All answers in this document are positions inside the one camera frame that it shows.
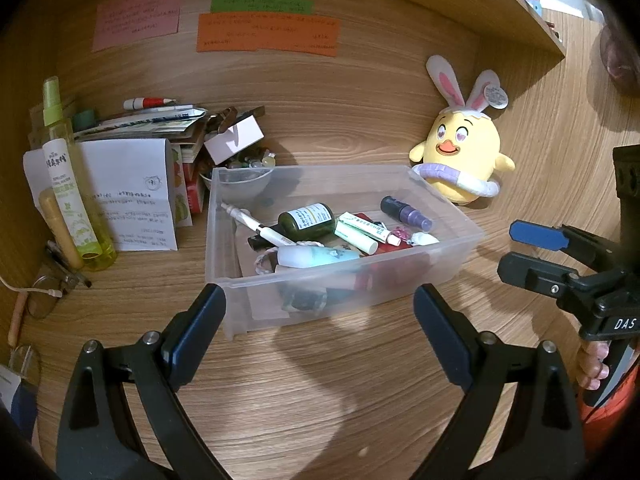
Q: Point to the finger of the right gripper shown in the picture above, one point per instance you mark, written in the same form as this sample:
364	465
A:
536	275
535	235

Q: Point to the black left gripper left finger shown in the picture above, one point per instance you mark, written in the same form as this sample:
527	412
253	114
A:
98	438

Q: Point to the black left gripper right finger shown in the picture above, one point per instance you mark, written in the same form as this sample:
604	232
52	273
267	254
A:
542	438

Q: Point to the white tape roll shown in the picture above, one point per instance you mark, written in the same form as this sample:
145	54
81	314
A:
422	239

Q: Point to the dark purple bottle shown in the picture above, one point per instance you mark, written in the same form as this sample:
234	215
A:
405	214

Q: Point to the red packet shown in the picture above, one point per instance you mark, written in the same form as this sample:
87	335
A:
395	247

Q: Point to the white tube with cap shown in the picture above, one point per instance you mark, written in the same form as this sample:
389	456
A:
373	230

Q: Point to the dark green glass bottle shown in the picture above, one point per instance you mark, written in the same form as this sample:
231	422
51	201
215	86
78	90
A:
310	223

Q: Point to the light blue white tube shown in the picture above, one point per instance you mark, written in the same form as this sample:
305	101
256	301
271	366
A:
304	257

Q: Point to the person's right hand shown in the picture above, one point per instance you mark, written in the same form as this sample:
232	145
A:
591	368

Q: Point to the white blue carton box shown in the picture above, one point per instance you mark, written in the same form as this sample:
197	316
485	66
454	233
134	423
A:
19	397

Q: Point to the yellow chick plush toy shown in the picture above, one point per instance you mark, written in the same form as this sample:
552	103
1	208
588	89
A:
462	151

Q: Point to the clear plastic storage bin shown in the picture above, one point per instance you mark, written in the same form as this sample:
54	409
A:
262	294

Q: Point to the beige tube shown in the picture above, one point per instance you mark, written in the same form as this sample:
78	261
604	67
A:
53	217

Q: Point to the yellow-green spray bottle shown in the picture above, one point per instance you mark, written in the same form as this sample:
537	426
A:
88	233

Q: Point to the white folded paper sheet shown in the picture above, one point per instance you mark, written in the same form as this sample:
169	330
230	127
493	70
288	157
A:
131	183

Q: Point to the glass bowl of trinkets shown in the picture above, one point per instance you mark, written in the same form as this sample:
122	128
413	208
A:
241	178

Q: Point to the small white cardboard box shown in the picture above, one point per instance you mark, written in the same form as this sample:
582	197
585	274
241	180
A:
238	137

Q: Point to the stack of papers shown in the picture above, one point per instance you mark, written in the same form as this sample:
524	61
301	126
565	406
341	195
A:
169	122

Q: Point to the red white marker pen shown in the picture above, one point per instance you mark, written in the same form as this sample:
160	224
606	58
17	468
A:
146	103

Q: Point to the orange sticky note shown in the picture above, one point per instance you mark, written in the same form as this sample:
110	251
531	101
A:
253	31

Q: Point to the green sticky note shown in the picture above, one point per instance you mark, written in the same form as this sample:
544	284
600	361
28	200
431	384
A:
282	6

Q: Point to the pink sticky note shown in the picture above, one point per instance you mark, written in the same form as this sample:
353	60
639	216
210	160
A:
121	22

